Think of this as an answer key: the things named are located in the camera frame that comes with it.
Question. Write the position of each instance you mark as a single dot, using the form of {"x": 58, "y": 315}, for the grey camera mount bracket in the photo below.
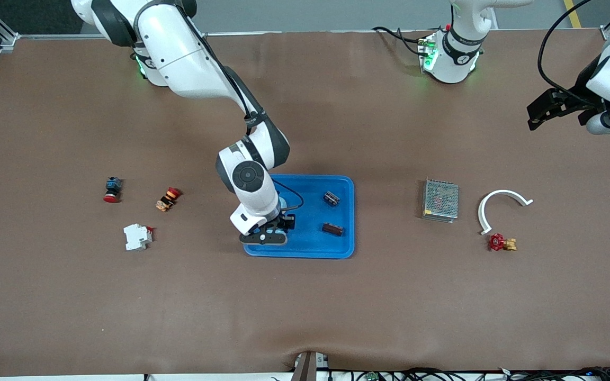
{"x": 307, "y": 368}

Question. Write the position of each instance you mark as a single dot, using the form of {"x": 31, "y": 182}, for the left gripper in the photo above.
{"x": 582, "y": 84}

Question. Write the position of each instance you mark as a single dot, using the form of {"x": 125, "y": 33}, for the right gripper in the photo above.
{"x": 285, "y": 221}

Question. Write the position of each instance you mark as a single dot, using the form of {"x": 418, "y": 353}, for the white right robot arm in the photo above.
{"x": 178, "y": 47}

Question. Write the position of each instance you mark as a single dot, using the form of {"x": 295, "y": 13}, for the white curved plastic bracket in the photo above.
{"x": 503, "y": 192}

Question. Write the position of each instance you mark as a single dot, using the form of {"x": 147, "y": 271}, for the small purple electrolytic capacitor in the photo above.
{"x": 330, "y": 200}

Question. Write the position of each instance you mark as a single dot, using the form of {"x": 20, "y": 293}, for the blue plastic tray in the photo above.
{"x": 315, "y": 246}

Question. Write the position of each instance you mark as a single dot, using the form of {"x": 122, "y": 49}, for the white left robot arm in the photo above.
{"x": 450, "y": 58}

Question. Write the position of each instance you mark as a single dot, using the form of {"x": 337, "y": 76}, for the small green circuit board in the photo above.
{"x": 371, "y": 376}

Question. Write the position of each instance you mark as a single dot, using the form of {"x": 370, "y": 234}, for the red emergency stop push button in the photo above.
{"x": 113, "y": 186}

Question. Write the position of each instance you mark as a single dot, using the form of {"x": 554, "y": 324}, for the metal mesh power supply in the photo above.
{"x": 441, "y": 201}

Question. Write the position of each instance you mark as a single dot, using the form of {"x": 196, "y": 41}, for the brown electrolytic capacitor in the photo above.
{"x": 333, "y": 228}

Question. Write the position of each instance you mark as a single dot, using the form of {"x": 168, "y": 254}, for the brown table cover mat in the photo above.
{"x": 305, "y": 307}

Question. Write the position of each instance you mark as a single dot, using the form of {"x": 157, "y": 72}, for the white circuit breaker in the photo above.
{"x": 135, "y": 238}

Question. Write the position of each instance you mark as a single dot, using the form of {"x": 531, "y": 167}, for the red orange selector switch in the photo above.
{"x": 167, "y": 200}

